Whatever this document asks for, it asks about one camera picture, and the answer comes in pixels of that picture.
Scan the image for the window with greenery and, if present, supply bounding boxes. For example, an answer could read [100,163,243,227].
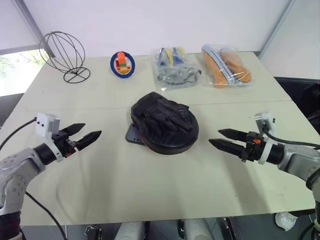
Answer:
[0,48,49,97]

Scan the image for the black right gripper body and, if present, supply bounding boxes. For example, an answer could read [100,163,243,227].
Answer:
[240,131,266,164]

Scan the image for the bagged blue yellow insoles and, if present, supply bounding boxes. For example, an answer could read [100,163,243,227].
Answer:
[151,46,204,93]

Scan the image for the black wire globe stand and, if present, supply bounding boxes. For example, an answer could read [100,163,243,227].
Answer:
[38,30,91,85]

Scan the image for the black chair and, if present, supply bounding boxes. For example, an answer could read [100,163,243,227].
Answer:
[273,76,320,123]

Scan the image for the bagged orange insoles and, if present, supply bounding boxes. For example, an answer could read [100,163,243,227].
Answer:
[196,44,256,89]

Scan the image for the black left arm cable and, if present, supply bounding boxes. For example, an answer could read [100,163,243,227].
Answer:
[0,118,38,151]

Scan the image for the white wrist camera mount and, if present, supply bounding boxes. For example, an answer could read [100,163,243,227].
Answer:
[35,112,64,163]
[254,111,279,165]

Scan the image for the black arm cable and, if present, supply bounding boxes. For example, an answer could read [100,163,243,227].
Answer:
[0,118,38,151]
[261,124,320,151]

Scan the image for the white rounded robot leg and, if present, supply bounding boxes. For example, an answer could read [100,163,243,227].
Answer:
[185,218,214,240]
[116,221,146,240]

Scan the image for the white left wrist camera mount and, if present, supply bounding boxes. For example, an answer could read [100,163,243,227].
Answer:
[35,112,64,163]

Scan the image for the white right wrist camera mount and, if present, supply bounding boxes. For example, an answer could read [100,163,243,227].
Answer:
[254,111,279,165]

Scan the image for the blue ring toy with blocks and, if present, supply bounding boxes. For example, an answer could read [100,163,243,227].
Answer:
[109,50,136,80]

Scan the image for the black round boxing focus pad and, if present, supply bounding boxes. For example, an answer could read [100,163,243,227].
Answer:
[129,91,200,156]

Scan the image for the black hanging cable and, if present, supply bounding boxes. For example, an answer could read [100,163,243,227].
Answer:
[24,191,69,240]

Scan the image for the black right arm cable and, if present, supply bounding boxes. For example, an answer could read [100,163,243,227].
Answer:
[261,124,320,151]

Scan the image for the dark flat smartphone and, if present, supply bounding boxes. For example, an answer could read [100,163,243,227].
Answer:
[124,124,146,145]

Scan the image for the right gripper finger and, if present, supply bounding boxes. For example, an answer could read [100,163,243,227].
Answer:
[218,128,251,143]
[208,138,248,158]

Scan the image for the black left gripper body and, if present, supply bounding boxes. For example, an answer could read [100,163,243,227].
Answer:
[51,129,78,158]

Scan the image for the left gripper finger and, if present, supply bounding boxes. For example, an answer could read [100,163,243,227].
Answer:
[74,130,103,152]
[61,122,87,137]

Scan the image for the white crumpled object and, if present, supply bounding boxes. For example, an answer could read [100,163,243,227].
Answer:
[274,211,299,231]

